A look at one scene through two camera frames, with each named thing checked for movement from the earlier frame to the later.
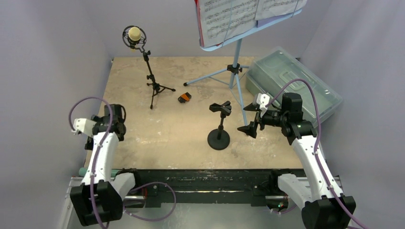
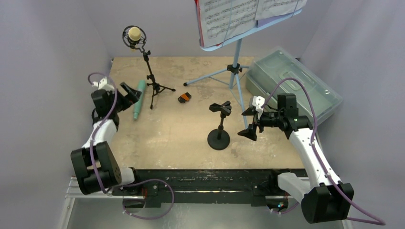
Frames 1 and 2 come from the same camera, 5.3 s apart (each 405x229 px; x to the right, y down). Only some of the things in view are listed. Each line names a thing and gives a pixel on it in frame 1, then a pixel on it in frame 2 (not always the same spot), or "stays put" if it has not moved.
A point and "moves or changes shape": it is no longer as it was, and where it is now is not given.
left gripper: [96, 119] to [132, 97]
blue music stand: [234, 69] stays put
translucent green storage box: [270, 71] stays put
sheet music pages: [219, 20] stays put
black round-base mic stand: [219, 139] stays put
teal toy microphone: [83, 171] moves or changes shape
